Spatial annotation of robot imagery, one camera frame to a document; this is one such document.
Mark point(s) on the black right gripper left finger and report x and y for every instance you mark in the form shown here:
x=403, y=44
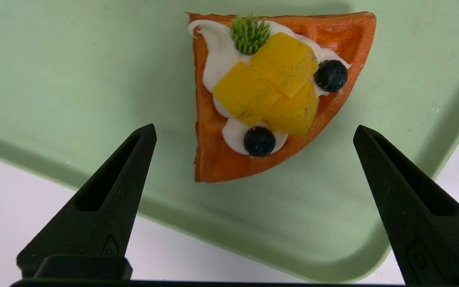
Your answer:
x=102, y=215

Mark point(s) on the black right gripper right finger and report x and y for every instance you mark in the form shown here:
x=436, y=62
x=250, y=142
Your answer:
x=416, y=223

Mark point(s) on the toy waffle slice with fruit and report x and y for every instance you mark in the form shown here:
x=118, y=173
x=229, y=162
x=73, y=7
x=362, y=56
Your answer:
x=221, y=159

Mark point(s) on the light green plastic tray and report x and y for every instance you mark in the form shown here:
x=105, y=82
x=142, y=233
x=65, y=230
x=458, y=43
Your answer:
x=74, y=79

